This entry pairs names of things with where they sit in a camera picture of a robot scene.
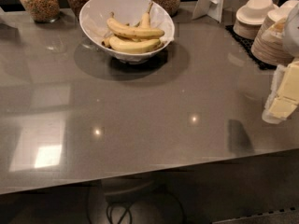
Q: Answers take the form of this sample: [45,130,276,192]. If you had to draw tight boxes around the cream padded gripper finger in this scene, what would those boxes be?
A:
[269,60,299,120]
[262,65,286,124]

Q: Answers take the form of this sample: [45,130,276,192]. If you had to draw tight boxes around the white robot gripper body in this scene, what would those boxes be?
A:
[282,4,299,58]

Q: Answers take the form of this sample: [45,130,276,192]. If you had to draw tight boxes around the upright back banana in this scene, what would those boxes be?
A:
[135,2,153,28]

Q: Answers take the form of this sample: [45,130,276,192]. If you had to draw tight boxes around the front yellow banana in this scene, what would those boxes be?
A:
[102,35,162,54]

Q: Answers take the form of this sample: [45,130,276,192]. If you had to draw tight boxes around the yellow banana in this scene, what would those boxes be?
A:
[102,35,162,54]
[107,14,164,39]

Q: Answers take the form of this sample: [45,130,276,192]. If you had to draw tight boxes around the white ceramic bowl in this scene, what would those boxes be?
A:
[79,0,175,63]

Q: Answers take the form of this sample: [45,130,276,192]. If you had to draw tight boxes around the top yellow banana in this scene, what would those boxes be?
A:
[107,14,164,39]

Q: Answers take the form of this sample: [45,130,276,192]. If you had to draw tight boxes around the front stack paper bowls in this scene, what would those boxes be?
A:
[251,18,293,66]

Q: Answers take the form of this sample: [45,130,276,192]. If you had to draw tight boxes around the stack paper bowls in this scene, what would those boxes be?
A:
[251,18,293,66]
[233,0,278,40]

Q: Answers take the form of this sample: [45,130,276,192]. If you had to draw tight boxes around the back stack paper bowls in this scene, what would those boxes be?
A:
[233,0,278,40]

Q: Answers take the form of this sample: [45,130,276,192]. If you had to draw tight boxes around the black rubber mat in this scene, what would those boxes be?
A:
[225,25,276,70]

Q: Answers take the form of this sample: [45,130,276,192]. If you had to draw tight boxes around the white folded paper stand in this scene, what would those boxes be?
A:
[192,0,226,22]

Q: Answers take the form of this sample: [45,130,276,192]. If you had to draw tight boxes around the left cereal glass jar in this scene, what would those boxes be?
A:
[20,0,60,22]

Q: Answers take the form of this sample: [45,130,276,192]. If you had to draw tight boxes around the black cable under table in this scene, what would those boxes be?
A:
[85,184,188,224]

